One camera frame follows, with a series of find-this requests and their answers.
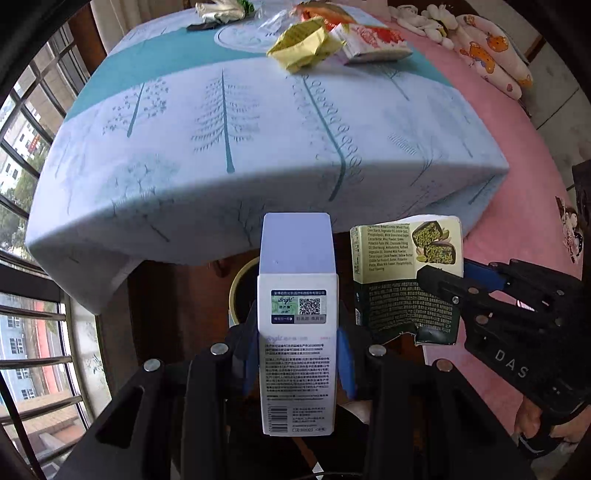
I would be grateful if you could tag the round yellow-rimmed bin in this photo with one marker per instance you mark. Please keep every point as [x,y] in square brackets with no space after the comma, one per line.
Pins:
[239,295]

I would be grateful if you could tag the black card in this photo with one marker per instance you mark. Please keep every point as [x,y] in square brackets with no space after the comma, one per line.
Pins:
[203,26]

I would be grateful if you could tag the yellow crumpled wrapper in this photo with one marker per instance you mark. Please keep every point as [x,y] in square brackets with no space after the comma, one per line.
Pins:
[300,44]

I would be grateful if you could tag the white curtain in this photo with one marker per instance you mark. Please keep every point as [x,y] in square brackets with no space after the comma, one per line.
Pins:
[104,23]

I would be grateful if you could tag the window with metal bars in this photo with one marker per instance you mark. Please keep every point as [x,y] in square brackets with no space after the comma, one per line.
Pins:
[27,152]

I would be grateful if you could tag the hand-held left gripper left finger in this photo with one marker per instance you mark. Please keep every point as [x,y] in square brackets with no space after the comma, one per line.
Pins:
[250,369]

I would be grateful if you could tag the cartoon print pillow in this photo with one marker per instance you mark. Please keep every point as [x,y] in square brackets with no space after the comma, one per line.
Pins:
[489,55]

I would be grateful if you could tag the green crumpled paper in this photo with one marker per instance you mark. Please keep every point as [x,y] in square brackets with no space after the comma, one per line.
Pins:
[247,7]

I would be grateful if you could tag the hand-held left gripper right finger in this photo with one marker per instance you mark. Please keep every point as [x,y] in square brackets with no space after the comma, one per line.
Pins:
[346,367]

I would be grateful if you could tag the red and white box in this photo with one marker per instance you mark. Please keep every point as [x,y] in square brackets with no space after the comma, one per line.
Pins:
[369,44]

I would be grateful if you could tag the blue tree print tablecloth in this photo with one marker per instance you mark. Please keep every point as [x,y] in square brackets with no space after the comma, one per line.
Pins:
[184,161]

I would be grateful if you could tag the orange snack packet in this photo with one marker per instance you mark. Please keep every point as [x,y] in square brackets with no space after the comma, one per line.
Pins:
[330,14]

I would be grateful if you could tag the clear plastic wrapper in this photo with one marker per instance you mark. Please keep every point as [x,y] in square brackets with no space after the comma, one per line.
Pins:
[277,21]

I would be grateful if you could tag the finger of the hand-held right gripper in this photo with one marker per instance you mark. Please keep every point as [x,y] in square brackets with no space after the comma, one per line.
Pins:
[485,276]
[461,295]

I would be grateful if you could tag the white and yellow plush toy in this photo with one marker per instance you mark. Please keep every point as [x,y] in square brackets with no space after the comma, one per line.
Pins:
[441,27]

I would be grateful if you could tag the cream crumpled paper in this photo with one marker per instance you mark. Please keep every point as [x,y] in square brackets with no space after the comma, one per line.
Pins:
[217,11]

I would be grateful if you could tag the person's right hand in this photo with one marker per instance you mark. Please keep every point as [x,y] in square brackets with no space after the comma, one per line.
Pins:
[527,415]

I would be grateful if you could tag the green chocolate box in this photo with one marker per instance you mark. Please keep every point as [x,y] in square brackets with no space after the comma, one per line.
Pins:
[397,258]

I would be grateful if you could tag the white cardboard box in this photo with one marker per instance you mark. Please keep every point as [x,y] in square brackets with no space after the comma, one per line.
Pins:
[295,258]

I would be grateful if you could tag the pink bed sheet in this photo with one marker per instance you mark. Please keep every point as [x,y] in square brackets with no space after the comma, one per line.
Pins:
[508,138]

